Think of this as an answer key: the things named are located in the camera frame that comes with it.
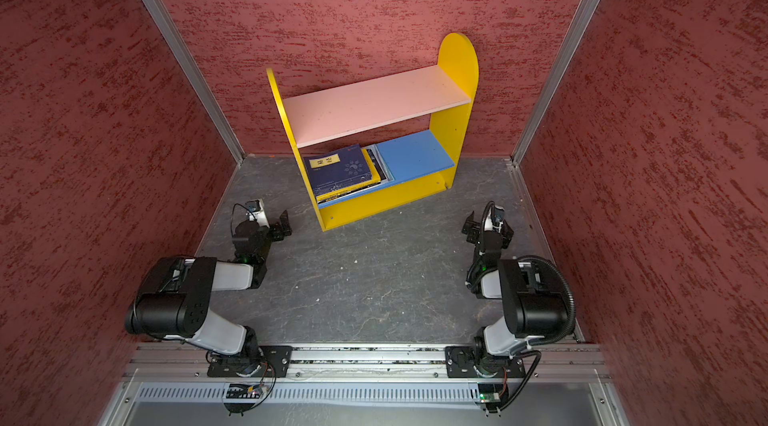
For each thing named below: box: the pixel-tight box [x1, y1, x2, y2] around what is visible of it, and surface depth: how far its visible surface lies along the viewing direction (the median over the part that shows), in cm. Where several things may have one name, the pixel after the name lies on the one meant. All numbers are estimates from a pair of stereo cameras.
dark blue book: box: [303, 144, 372, 197], surface depth 91 cm
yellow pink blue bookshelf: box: [268, 34, 479, 231], surface depth 85 cm
